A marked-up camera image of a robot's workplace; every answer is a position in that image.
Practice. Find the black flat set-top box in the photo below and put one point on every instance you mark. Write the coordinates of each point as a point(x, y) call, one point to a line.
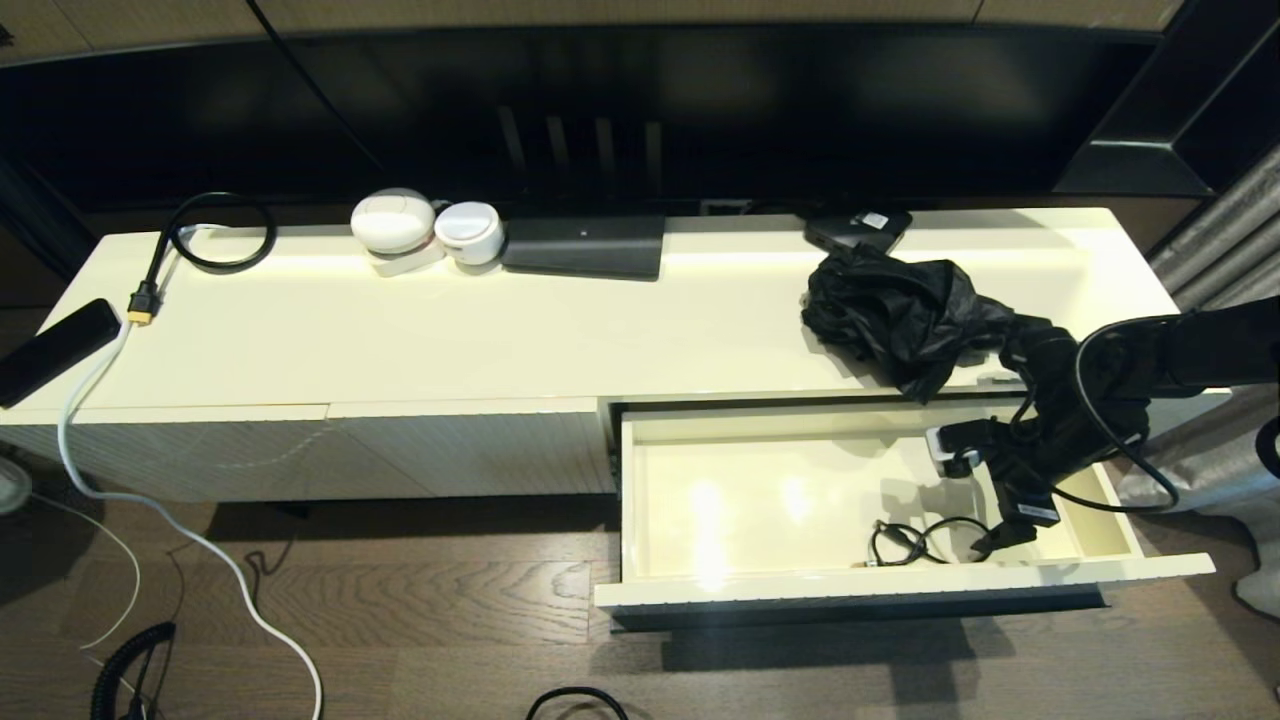
point(583, 246)

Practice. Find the white TV cabinet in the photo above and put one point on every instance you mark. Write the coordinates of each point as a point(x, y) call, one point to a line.
point(450, 335)

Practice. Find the white fluted drawer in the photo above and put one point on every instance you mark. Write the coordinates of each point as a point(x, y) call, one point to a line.
point(750, 500)

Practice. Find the black smartphone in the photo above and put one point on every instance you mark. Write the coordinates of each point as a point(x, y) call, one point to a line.
point(55, 350)

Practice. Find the grey curtain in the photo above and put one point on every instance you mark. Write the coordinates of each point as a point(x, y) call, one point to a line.
point(1210, 230)

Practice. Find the small white round device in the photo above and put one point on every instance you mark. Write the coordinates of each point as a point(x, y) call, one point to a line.
point(469, 229)

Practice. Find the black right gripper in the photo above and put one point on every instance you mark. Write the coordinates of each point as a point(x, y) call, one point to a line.
point(1020, 485)

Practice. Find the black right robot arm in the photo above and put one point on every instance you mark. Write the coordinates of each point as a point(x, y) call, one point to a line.
point(1200, 350)

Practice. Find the black television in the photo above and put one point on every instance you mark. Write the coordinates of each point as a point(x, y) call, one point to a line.
point(700, 100)

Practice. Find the black umbrella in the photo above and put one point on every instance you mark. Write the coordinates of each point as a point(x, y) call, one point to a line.
point(900, 310)

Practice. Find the small black box white label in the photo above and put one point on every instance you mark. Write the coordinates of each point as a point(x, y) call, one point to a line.
point(860, 228)

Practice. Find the large white round device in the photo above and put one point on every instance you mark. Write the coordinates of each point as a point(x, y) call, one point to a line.
point(392, 222)

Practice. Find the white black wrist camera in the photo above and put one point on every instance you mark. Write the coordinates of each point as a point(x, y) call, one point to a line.
point(955, 445)

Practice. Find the black wall shelf unit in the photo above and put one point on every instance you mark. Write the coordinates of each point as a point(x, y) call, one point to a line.
point(1150, 160)

